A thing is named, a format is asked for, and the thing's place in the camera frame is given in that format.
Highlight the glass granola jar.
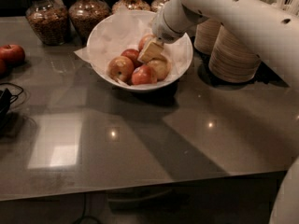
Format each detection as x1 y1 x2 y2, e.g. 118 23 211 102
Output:
26 0 70 46
68 0 110 42

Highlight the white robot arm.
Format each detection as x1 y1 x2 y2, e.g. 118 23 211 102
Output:
152 0 299 92

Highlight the rear paper bowl stack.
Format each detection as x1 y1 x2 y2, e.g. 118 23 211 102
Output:
193 19 221 55

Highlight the leftmost glass granola jar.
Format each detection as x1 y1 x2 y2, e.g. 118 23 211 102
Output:
26 0 70 46

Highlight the left yellow red apple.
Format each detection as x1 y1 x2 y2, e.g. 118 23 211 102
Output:
107 56 135 82

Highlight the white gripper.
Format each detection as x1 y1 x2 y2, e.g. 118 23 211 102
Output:
138 0 200 63

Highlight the front red apple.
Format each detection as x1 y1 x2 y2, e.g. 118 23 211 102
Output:
131 64 157 85

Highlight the white ceramic bowl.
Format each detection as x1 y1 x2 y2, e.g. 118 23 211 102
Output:
86 9 194 93

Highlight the front paper bowl stack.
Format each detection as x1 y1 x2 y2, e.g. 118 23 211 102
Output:
208 26 262 83

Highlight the dark red middle apple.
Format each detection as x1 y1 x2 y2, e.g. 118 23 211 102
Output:
121 49 142 68

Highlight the white paper liner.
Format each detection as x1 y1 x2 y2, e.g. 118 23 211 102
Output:
74 7 192 88

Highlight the right yellow apple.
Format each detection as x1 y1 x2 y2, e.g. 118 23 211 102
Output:
148 56 171 81

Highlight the black cable under table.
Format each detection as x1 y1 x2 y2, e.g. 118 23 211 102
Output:
72 192 104 224

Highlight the black mat under stacks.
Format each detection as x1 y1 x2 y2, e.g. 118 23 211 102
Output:
193 49 289 89

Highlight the black device with cable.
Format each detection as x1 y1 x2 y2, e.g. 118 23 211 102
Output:
0 82 24 130

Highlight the paper bowl stack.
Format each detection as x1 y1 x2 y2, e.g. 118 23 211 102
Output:
208 26 262 83
193 19 221 55

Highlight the red apple at edge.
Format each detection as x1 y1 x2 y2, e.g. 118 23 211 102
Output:
0 59 7 77

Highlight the red apple on table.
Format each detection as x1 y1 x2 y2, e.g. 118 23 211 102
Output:
0 44 25 66

